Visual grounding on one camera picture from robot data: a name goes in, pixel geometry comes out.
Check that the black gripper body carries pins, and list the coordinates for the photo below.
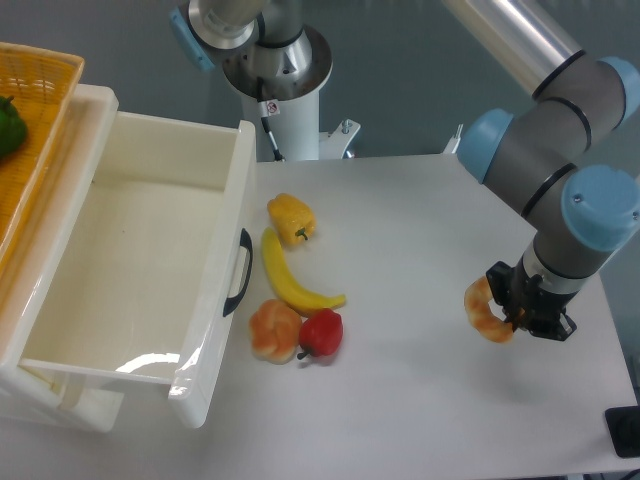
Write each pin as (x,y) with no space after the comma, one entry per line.
(527,306)

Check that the glazed ring donut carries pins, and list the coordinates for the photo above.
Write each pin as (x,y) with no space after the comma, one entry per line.
(477,300)

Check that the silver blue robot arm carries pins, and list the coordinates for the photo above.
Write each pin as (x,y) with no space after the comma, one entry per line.
(581,215)

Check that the open white drawer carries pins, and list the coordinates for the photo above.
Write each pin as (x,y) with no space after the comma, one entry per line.
(136,301)

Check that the white drawer cabinet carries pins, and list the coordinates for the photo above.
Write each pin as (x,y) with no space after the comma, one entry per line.
(31,393)

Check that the black device at edge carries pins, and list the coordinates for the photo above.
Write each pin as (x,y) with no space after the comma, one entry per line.
(623,426)

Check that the red bell pepper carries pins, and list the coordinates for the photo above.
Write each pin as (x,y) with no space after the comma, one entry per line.
(321,334)

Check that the yellow banana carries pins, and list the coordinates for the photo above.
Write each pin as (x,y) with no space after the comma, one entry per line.
(284,284)

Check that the yellow bell pepper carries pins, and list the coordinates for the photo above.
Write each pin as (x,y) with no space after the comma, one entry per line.
(292,218)

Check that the twisted glazed donut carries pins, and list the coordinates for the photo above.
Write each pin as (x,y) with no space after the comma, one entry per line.
(274,330)

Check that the orange woven basket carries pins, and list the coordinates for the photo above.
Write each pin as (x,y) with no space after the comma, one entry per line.
(42,83)

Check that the green bell pepper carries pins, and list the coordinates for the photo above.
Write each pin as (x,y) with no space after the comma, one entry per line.
(13,128)

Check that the black drawer handle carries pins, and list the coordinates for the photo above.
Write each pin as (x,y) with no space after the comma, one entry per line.
(242,273)

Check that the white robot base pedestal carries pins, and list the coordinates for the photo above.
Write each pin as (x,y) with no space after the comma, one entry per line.
(279,89)

